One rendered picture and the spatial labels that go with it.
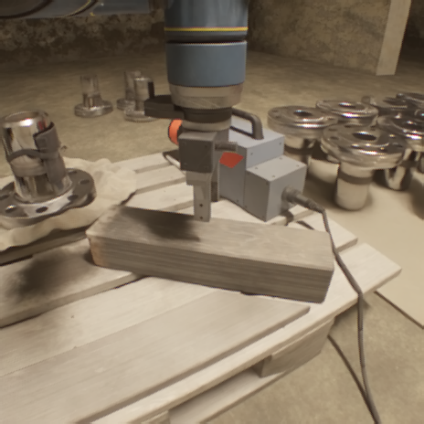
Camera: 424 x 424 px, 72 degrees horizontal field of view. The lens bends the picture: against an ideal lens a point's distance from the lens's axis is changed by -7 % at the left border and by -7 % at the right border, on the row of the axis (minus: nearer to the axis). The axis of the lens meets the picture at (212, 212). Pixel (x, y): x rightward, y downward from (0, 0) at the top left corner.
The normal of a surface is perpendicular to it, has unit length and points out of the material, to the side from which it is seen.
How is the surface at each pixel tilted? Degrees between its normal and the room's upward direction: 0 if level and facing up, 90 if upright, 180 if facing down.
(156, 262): 90
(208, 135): 0
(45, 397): 0
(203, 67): 90
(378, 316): 0
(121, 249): 90
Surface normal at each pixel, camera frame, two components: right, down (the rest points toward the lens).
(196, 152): -0.22, 0.54
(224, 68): 0.40, 0.50
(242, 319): 0.00, -0.83
